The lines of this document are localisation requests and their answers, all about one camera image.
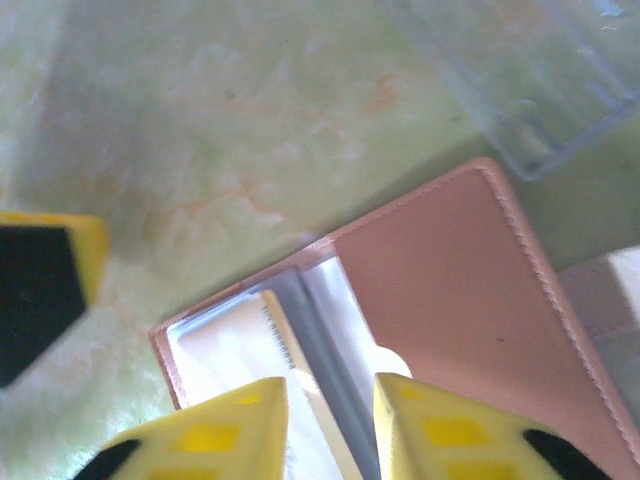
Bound pink card holder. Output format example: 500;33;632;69
148;156;640;480

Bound clear acrylic card stand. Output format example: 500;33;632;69
392;0;640;184

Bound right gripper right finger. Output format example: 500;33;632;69
373;371;615;480

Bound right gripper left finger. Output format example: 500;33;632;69
73;376;290;480

